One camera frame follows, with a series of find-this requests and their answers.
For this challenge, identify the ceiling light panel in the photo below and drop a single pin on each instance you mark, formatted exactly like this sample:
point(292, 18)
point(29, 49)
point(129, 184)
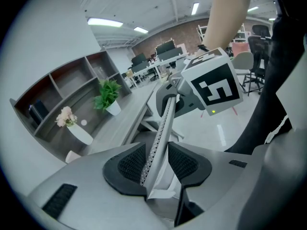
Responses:
point(253, 9)
point(195, 8)
point(104, 22)
point(141, 30)

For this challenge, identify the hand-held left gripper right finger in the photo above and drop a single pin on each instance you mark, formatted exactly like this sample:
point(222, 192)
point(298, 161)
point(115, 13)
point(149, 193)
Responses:
point(220, 181)

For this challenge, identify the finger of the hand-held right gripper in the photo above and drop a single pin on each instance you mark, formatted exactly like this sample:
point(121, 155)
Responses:
point(160, 99)
point(185, 105)

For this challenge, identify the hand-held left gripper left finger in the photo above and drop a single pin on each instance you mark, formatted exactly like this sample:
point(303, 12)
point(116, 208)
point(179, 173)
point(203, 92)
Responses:
point(91, 176)

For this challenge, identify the black mesh office chair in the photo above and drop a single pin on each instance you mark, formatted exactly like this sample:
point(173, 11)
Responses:
point(257, 49)

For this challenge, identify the black box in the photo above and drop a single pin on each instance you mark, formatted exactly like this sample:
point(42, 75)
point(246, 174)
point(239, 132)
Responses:
point(38, 111)

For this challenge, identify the white and grey chair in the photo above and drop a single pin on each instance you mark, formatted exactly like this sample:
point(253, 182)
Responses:
point(165, 128)

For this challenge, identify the person's legs in black trousers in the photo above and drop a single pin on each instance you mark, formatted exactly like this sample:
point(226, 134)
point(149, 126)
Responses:
point(273, 92)

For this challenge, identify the grey wooden desk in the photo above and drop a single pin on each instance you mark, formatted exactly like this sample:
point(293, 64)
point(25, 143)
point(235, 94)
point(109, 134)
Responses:
point(124, 121)

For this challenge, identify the white vase with pink flowers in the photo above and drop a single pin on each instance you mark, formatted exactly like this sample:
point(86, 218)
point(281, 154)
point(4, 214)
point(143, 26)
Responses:
point(80, 134)

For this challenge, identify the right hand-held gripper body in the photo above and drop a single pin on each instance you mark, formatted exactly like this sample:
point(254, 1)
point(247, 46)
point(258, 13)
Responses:
point(216, 87)

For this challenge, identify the person's right forearm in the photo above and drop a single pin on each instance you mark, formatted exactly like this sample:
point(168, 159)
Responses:
point(225, 15)

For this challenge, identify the grey shell chair black legs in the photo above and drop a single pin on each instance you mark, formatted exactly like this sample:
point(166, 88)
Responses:
point(243, 61)

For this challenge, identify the green plant in white pot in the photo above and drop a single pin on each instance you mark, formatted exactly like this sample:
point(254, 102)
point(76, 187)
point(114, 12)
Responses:
point(108, 92)

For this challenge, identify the small white disc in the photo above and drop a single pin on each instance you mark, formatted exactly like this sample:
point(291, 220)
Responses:
point(83, 122)

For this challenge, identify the grey wooden shelf unit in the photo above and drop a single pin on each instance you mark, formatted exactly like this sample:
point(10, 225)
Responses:
point(72, 80)

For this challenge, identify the small cardboard box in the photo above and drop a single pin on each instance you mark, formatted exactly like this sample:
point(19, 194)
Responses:
point(129, 73)

